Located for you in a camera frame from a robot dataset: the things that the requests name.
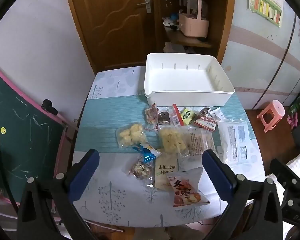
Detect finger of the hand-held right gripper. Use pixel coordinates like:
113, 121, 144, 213
267, 176, 300, 207
269, 158, 300, 190

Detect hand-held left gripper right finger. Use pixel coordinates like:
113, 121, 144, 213
202, 149, 284, 240

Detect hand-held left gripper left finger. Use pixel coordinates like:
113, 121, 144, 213
17, 149, 100, 240

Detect red jujube snack packet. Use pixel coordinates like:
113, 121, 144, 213
167, 166, 211, 207

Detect clear printed cake packet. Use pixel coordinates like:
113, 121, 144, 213
186, 129, 217, 157

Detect large white packet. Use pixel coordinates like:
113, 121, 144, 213
216, 120, 250, 165

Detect red white striped packet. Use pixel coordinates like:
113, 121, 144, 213
194, 116, 218, 132

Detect beige cracker packet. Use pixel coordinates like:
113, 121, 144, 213
146, 152, 179, 190

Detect mixed nut packet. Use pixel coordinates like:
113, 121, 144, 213
127, 158, 155, 180

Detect yellow crisp chunk packet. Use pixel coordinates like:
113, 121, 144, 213
158, 126, 190, 155

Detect white orange snack packet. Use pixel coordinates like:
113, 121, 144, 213
209, 107, 230, 123

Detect yellow puff ball packet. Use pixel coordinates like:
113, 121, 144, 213
116, 122, 147, 148

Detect blue snack packet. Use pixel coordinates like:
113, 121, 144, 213
133, 142, 162, 164

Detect yellow-green candy packet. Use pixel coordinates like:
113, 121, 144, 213
180, 107, 197, 125

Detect clear red-edged snack packet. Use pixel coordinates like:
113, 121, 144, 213
170, 104, 185, 127

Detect dark brown snack packet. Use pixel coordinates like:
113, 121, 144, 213
158, 111, 172, 125

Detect clear reddish snack packet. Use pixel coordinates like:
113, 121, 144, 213
144, 102, 160, 130

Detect white plastic storage bin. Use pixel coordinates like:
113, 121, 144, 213
144, 53, 235, 107

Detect patterned teal white tablecloth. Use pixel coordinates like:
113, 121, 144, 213
71, 66, 267, 228

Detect pink toy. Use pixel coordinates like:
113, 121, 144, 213
287, 114, 299, 128

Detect pink plastic stool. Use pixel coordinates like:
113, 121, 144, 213
256, 99, 286, 133

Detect black easel knob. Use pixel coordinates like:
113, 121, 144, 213
41, 99, 58, 115

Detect pale sliding-door wardrobe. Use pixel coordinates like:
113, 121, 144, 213
220, 0, 300, 109

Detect folded pinkish cloth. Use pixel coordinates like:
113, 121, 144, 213
164, 42, 190, 53

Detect wooden corner shelf cabinet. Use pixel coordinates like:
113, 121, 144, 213
155, 0, 237, 64

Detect brown wooden door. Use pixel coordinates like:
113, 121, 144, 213
64, 0, 157, 74

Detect small plush toys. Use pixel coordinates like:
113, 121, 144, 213
162, 12, 180, 30

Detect green chalkboard pink frame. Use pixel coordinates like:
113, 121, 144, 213
0, 59, 78, 205

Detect pink handled basket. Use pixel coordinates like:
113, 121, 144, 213
178, 0, 210, 38

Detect wall poster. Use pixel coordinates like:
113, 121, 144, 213
247, 0, 284, 28

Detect metal door handle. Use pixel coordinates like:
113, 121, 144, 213
136, 0, 153, 14

